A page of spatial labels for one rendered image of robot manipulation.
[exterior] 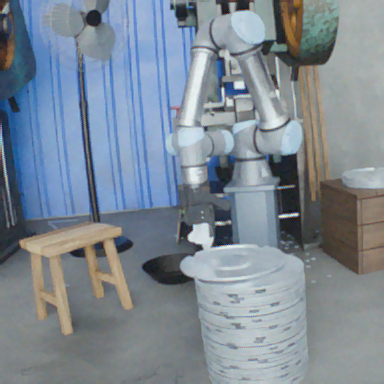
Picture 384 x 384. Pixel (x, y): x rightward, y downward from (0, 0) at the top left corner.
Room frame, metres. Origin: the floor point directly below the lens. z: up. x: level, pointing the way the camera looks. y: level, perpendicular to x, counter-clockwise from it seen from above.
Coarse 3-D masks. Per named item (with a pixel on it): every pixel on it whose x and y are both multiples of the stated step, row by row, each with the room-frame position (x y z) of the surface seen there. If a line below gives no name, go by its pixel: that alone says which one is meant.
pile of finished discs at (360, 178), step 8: (368, 168) 2.31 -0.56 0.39; (344, 176) 2.14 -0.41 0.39; (352, 176) 2.16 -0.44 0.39; (360, 176) 2.14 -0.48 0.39; (368, 176) 2.12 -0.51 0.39; (376, 176) 2.10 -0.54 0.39; (344, 184) 2.15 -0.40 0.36; (352, 184) 2.09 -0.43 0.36; (360, 184) 2.06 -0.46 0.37; (368, 184) 2.07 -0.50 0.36; (376, 184) 2.03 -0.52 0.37
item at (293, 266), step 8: (288, 256) 1.34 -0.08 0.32; (288, 264) 1.27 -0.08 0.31; (296, 264) 1.27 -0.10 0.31; (272, 272) 1.22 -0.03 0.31; (280, 272) 1.22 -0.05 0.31; (288, 272) 1.21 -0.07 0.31; (296, 272) 1.20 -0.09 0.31; (200, 280) 1.20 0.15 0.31; (232, 280) 1.19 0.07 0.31; (240, 280) 1.18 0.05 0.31; (248, 280) 1.18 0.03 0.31; (256, 280) 1.17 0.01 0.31; (264, 280) 1.17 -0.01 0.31; (272, 280) 1.16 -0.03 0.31; (280, 280) 1.16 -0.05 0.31; (288, 280) 1.14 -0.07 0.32; (216, 288) 1.14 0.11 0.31; (224, 288) 1.12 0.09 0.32; (232, 288) 1.13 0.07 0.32; (240, 288) 1.12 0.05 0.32; (248, 288) 1.11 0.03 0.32; (256, 288) 1.11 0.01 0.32; (264, 288) 1.11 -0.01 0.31
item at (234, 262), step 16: (208, 256) 1.38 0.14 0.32; (224, 256) 1.35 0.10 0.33; (240, 256) 1.34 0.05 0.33; (256, 256) 1.34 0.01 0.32; (272, 256) 1.33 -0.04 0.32; (192, 272) 1.25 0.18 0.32; (208, 272) 1.24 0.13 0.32; (224, 272) 1.23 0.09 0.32; (240, 272) 1.22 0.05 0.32; (256, 272) 1.21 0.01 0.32
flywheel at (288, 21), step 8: (296, 0) 2.63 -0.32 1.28; (280, 8) 3.01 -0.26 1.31; (288, 8) 2.95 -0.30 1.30; (296, 8) 2.70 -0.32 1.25; (280, 16) 3.02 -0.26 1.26; (288, 16) 2.97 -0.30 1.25; (296, 16) 2.77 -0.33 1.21; (288, 24) 2.95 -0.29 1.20; (296, 24) 2.78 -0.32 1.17; (288, 32) 2.92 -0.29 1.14; (296, 32) 2.81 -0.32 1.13; (288, 40) 2.88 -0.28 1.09; (296, 40) 2.83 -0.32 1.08; (288, 48) 2.90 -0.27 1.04; (296, 48) 2.70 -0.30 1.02; (296, 56) 2.72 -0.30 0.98
